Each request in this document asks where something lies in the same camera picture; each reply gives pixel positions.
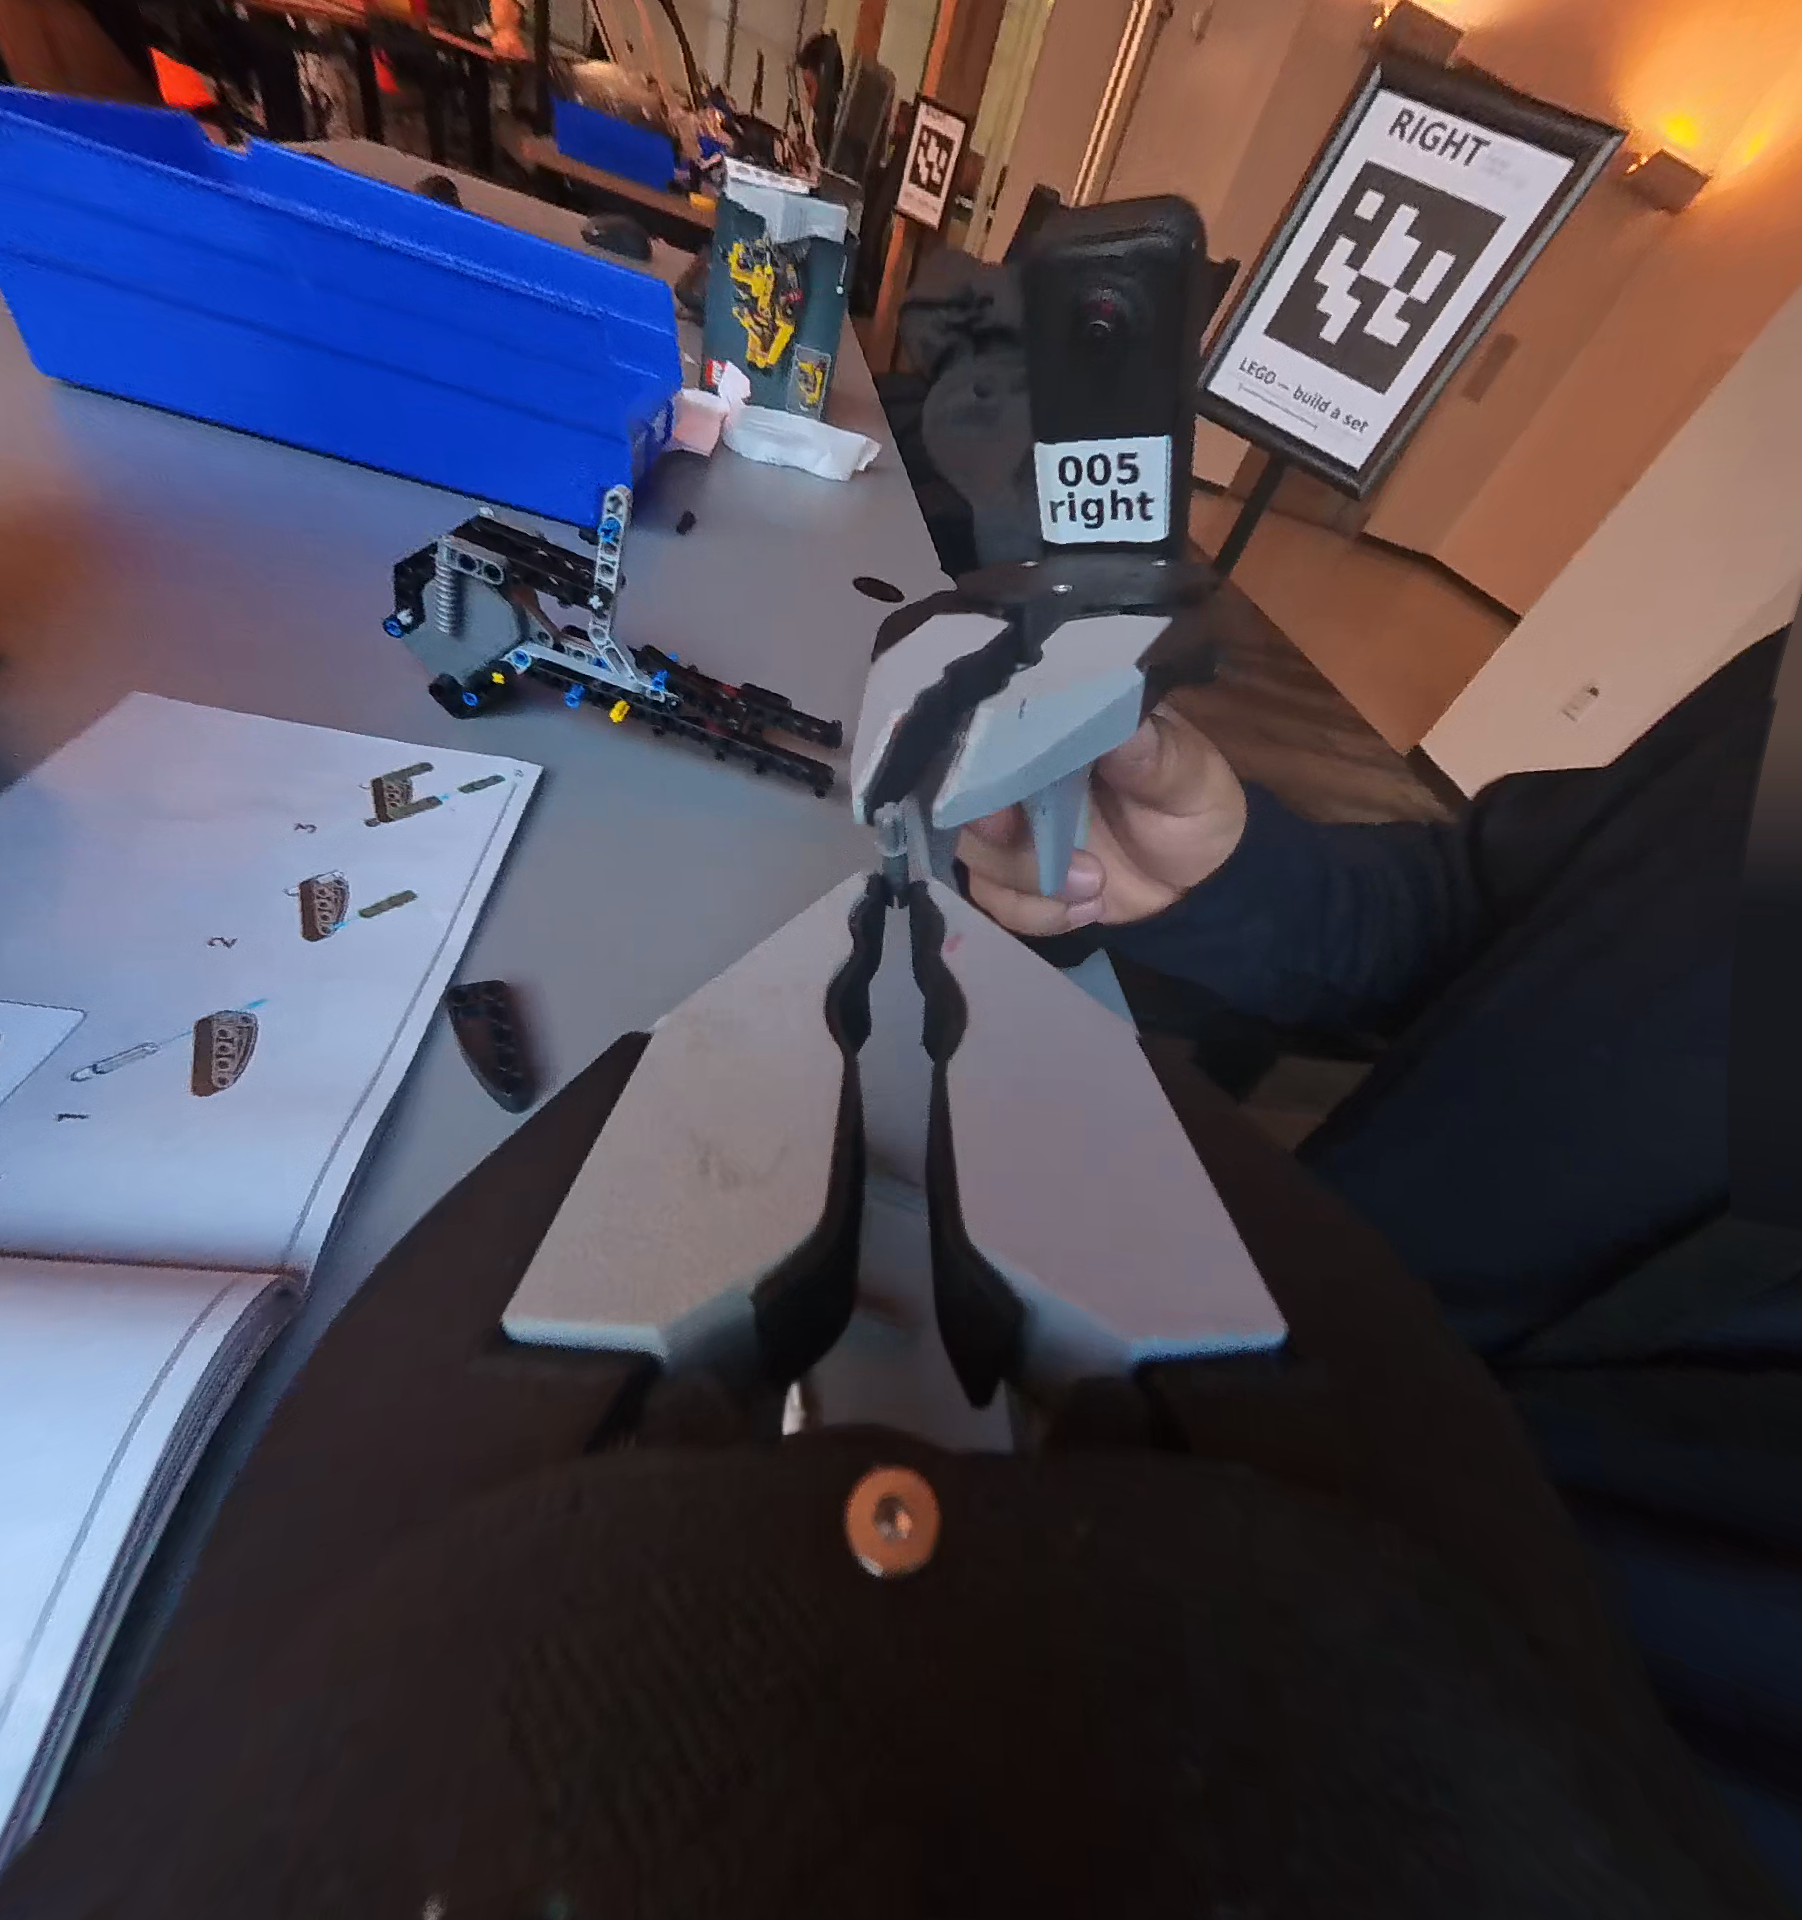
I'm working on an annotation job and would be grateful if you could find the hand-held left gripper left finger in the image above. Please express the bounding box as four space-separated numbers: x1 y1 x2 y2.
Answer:
502 871 896 1388

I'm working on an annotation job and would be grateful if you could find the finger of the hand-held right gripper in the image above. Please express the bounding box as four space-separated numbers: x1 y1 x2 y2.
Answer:
848 592 1000 828
924 657 1150 833

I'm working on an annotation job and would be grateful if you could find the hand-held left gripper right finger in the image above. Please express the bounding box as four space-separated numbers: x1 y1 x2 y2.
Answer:
909 876 1291 1410

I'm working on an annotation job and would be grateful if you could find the person's right forearm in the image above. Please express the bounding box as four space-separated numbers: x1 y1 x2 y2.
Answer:
1105 631 1797 1052

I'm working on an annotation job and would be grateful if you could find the black lego beam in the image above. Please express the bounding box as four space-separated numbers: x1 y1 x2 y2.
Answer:
445 980 541 1116

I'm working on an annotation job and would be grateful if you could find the yellow vehicle lego box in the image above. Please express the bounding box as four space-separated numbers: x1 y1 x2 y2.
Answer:
698 159 860 422

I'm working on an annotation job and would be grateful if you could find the partly built lego model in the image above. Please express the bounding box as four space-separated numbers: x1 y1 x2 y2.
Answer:
381 483 847 792

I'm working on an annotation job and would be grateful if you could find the lego instruction booklet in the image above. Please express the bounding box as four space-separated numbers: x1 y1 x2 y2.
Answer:
0 691 548 1920

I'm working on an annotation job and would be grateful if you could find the person's right hand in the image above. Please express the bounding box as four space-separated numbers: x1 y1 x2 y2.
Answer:
958 705 1251 942

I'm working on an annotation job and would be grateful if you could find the small marker sign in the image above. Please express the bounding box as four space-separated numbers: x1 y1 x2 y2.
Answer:
889 93 973 231

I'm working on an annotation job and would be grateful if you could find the white crumpled plastic bag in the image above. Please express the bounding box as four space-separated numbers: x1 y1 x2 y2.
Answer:
667 393 884 483

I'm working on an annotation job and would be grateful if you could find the large framed marker sign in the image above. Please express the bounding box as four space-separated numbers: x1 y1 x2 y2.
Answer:
1193 57 1629 580

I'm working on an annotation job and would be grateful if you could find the person's dark clothing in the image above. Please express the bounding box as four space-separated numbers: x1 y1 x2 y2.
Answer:
1291 901 1802 1920

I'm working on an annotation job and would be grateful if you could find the small blue plastic bin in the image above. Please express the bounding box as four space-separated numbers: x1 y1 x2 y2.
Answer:
549 99 724 177

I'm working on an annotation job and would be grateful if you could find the large blue plastic bin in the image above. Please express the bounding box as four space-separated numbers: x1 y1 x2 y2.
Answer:
0 79 686 529

